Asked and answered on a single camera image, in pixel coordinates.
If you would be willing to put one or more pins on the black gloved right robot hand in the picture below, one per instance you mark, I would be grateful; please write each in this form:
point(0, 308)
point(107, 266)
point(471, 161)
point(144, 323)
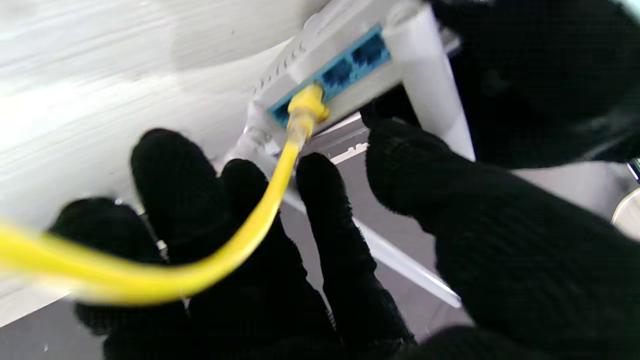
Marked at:
point(500, 260)

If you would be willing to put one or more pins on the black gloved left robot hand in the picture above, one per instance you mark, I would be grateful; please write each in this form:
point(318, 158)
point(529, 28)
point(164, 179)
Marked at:
point(550, 75)

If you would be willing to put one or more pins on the white router with antennas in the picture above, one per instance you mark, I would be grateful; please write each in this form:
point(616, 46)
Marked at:
point(425, 85)

